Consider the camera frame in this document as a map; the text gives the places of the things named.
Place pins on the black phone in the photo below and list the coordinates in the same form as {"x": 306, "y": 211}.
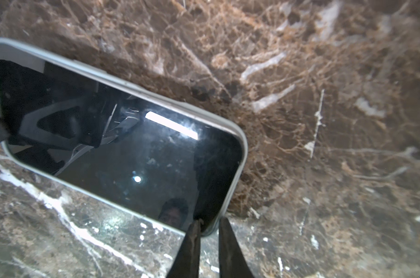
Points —
{"x": 126, "y": 146}

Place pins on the light blue phone case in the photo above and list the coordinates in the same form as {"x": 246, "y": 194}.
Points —
{"x": 196, "y": 111}

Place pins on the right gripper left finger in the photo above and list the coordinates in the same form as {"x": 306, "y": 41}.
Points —
{"x": 186, "y": 263}

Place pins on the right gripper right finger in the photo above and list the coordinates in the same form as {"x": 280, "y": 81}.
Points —
{"x": 232, "y": 263}

